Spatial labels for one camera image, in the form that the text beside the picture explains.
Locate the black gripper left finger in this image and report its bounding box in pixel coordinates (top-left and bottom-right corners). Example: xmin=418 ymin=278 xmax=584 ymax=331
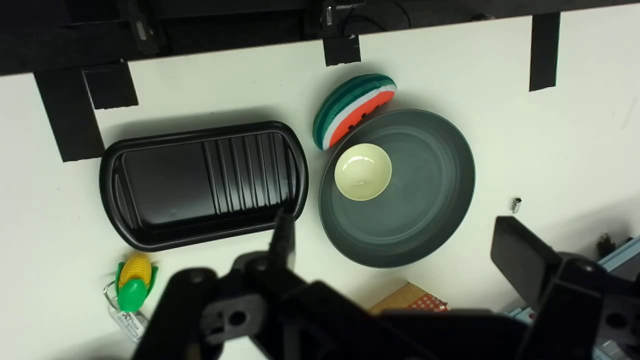
xmin=130 ymin=206 xmax=316 ymax=360

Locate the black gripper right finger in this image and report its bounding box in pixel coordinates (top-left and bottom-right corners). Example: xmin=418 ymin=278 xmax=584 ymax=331
xmin=490 ymin=217 xmax=640 ymax=360

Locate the grey round plate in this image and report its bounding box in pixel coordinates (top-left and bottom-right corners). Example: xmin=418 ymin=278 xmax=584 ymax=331
xmin=318 ymin=108 xmax=479 ymax=271

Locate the black ribbed tray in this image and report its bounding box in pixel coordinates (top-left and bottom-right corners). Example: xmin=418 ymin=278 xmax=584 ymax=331
xmin=99 ymin=118 xmax=310 ymax=255

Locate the orange checkered basket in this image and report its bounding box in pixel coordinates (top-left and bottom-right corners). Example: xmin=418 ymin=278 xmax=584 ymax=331
xmin=366 ymin=281 xmax=451 ymax=316

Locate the yellow green corn toy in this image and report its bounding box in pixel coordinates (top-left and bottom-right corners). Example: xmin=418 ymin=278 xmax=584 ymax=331
xmin=115 ymin=252 xmax=160 ymax=316

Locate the small cream bowl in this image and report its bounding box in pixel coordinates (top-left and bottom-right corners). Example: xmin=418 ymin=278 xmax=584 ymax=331
xmin=332 ymin=142 xmax=396 ymax=204

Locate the black flat strip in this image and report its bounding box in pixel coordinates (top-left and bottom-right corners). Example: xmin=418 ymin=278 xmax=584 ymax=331
xmin=528 ymin=10 xmax=562 ymax=94

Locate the watermelon slice toy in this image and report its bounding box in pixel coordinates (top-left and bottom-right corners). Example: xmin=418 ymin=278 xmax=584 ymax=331
xmin=313 ymin=72 xmax=399 ymax=153

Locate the large black table bracket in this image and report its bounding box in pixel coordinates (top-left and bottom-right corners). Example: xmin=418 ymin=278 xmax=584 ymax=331
xmin=32 ymin=58 xmax=142 ymax=164

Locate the small black table bracket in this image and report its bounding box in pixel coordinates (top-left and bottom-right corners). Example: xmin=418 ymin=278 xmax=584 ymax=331
xmin=322 ymin=31 xmax=365 ymax=68

